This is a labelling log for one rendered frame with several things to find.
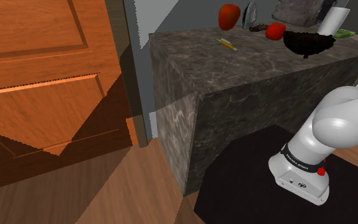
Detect green flat object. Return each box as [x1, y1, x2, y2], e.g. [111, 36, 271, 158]
[333, 28, 357, 39]

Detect black bowl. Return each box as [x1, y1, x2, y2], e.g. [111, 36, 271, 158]
[282, 30, 337, 59]

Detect grey cushion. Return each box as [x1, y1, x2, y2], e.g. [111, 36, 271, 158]
[271, 0, 326, 28]

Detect small red tomato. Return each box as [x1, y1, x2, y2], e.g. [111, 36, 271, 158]
[265, 22, 287, 41]

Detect dark brown lumpy object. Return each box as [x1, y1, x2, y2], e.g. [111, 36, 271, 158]
[248, 24, 270, 33]

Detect silver grey clothes iron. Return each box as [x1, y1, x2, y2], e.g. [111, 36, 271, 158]
[241, 1, 258, 31]

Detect dark marble counter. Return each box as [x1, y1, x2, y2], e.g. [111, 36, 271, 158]
[148, 23, 358, 197]

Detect yellow pen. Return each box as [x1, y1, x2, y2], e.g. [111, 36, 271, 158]
[216, 37, 239, 53]

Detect large red apple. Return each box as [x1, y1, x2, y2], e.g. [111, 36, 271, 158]
[217, 3, 242, 31]

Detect black robot stand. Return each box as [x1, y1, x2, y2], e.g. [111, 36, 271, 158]
[193, 124, 358, 224]

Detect wooden panel door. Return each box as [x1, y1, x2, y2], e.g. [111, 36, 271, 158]
[0, 0, 150, 193]

